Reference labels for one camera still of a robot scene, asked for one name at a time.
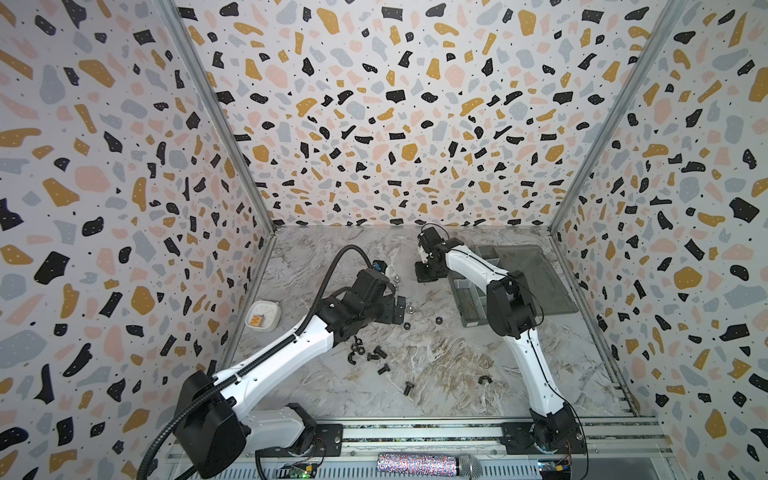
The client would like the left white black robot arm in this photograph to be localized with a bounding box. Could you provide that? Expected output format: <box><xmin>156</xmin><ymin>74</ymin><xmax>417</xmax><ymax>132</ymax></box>
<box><xmin>171</xmin><ymin>269</ymin><xmax>406</xmax><ymax>479</ymax></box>

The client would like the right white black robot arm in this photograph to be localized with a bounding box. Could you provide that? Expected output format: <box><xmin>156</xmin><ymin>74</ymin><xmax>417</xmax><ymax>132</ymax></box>
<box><xmin>415</xmin><ymin>226</ymin><xmax>581</xmax><ymax>453</ymax></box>

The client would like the white square container orange label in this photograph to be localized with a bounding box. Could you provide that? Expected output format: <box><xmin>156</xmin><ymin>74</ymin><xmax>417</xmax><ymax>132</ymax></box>
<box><xmin>244</xmin><ymin>300</ymin><xmax>281</xmax><ymax>332</ymax></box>

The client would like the grey compartment organizer box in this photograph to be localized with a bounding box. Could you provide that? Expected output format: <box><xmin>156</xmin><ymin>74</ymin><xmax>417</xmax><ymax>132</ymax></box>
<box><xmin>446</xmin><ymin>244</ymin><xmax>577</xmax><ymax>328</ymax></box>

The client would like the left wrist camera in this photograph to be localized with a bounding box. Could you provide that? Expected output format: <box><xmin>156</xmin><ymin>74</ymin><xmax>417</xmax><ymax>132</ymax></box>
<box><xmin>372</xmin><ymin>260</ymin><xmax>390</xmax><ymax>276</ymax></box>

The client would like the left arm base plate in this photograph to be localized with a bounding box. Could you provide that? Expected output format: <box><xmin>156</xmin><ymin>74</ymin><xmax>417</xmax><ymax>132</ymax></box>
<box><xmin>286</xmin><ymin>423</ymin><xmax>344</xmax><ymax>458</ymax></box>

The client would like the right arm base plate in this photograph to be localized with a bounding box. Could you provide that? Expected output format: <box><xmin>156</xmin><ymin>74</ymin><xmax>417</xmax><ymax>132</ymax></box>
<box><xmin>500</xmin><ymin>421</ymin><xmax>587</xmax><ymax>455</ymax></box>

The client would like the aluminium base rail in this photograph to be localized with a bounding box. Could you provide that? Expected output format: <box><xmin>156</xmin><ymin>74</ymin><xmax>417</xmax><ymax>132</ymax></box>
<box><xmin>219</xmin><ymin>417</ymin><xmax>684</xmax><ymax>479</ymax></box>

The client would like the black corrugated cable conduit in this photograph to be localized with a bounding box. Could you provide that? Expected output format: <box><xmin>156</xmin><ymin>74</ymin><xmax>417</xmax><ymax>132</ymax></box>
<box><xmin>136</xmin><ymin>244</ymin><xmax>373</xmax><ymax>480</ymax></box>

